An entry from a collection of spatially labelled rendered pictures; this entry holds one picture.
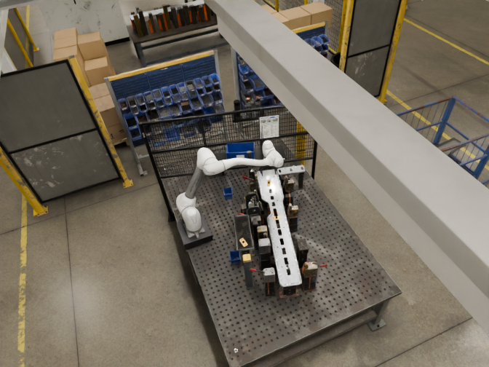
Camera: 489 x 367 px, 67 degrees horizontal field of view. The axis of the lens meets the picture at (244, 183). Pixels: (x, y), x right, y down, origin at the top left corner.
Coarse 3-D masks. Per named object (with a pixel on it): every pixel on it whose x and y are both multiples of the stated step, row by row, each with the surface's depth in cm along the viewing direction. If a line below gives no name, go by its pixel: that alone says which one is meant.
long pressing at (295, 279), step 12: (264, 180) 387; (276, 180) 386; (264, 192) 375; (276, 192) 373; (276, 204) 363; (276, 228) 343; (288, 228) 342; (276, 240) 333; (288, 240) 332; (276, 252) 324; (288, 252) 324; (276, 264) 316; (288, 264) 315; (288, 276) 307; (300, 276) 307
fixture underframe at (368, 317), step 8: (384, 304) 341; (368, 312) 360; (376, 312) 356; (352, 320) 355; (360, 320) 355; (368, 320) 358; (376, 320) 365; (336, 328) 351; (344, 328) 350; (352, 328) 355; (376, 328) 370; (320, 336) 347; (328, 336) 346; (304, 344) 343; (312, 344) 342; (288, 352) 339; (296, 352) 338; (272, 360) 335; (280, 360) 335
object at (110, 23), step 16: (64, 0) 772; (80, 0) 783; (96, 0) 794; (112, 0) 806; (48, 16) 780; (64, 16) 791; (80, 16) 803; (96, 16) 815; (112, 16) 827; (80, 32) 823; (112, 32) 849
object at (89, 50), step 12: (60, 36) 666; (72, 36) 662; (84, 36) 659; (96, 36) 655; (60, 48) 632; (72, 48) 629; (84, 48) 647; (96, 48) 653; (84, 60) 660; (96, 60) 657; (108, 60) 692; (84, 72) 635; (96, 72) 642; (108, 72) 649; (96, 84) 657
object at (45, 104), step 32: (64, 64) 398; (0, 96) 395; (32, 96) 407; (64, 96) 420; (0, 128) 418; (32, 128) 431; (64, 128) 446; (96, 128) 461; (32, 160) 458; (64, 160) 475; (96, 160) 495; (32, 192) 490; (64, 192) 509
